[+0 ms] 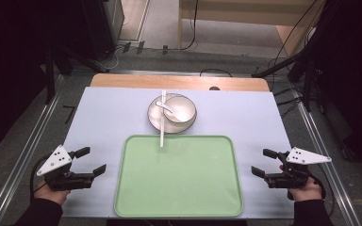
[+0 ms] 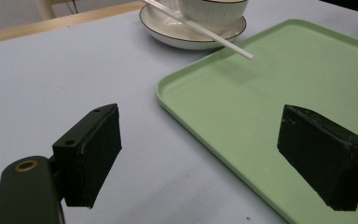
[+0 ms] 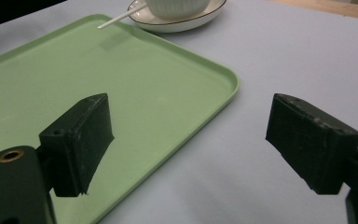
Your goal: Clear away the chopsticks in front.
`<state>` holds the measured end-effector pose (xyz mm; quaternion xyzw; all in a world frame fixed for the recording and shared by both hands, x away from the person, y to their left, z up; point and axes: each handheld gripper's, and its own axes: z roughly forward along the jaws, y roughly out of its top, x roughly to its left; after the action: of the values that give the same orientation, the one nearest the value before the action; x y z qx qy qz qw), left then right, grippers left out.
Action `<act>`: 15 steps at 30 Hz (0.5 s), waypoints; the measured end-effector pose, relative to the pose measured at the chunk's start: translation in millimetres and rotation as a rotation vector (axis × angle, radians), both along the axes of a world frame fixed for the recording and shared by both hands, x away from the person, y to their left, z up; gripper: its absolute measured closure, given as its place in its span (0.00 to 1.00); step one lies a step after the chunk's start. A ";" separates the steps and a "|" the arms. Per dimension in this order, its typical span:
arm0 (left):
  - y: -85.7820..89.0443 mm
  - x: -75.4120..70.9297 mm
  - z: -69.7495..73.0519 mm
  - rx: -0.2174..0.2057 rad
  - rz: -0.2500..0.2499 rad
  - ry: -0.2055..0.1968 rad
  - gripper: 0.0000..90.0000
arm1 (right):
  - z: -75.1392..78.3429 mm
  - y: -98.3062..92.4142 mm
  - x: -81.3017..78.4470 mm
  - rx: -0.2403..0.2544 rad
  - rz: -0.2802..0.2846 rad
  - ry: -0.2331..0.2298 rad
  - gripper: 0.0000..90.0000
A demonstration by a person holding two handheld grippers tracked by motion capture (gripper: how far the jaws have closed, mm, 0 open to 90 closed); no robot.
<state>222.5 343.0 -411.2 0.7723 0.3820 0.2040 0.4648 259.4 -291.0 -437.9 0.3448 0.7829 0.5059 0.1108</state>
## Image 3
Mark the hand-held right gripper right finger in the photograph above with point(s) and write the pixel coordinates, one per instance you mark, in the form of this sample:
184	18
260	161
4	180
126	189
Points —
310	146

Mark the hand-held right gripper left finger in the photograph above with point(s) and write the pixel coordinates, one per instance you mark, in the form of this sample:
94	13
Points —
80	146

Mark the green plastic tray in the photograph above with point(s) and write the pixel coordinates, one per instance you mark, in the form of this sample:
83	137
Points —
149	93

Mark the white stirring stick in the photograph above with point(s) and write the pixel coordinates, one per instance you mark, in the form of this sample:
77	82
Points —
121	17

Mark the white saucer with dark rim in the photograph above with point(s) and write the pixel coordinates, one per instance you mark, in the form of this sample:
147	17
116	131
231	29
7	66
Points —
180	22

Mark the white ribbed cup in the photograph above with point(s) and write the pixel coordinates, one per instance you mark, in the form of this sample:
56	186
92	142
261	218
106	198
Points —
177	8

